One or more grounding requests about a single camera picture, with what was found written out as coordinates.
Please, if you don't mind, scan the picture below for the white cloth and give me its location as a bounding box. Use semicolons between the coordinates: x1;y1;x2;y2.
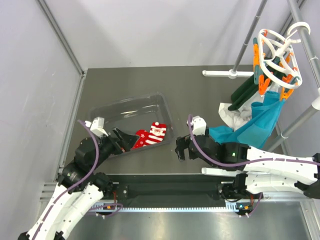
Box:
218;102;252;131

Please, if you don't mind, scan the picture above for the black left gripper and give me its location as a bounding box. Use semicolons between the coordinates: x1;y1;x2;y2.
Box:
90;126;140;170

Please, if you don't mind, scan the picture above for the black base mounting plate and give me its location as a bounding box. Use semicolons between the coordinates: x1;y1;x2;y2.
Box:
56;173;263;203

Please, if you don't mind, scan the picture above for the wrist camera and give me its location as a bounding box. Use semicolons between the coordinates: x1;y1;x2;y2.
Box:
186;115;207;136
84;117;109;138

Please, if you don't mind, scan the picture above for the red snowflake bear sock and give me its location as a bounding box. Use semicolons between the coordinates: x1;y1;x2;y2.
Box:
132;129;148;149

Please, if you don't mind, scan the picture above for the grey drying rack frame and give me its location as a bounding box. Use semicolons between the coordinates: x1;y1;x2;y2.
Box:
201;0;320;176

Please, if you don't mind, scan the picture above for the red striped santa sock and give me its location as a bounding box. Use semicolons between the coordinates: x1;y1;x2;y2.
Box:
144;122;167;146

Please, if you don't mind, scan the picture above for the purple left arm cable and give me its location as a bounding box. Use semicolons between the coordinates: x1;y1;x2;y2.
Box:
32;119;124;238

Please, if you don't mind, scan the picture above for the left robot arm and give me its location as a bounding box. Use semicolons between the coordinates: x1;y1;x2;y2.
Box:
18;126;139;240

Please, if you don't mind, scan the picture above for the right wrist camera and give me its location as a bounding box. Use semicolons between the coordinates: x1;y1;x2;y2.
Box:
186;115;207;136

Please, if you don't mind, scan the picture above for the dark green sock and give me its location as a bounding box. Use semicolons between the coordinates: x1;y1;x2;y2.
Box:
228;56;282;112

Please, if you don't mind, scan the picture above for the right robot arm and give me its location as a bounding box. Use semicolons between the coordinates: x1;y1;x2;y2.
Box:
175;135;320;199

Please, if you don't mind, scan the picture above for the teal cloth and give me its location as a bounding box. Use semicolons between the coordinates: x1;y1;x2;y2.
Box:
209;91;285;149

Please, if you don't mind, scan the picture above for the white round clip hanger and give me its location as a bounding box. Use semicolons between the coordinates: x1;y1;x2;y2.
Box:
253;21;311;101

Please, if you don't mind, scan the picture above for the clear plastic bin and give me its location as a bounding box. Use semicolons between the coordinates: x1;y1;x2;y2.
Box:
88;92;175;155

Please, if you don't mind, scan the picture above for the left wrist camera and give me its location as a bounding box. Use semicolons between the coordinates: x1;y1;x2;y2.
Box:
84;117;109;138

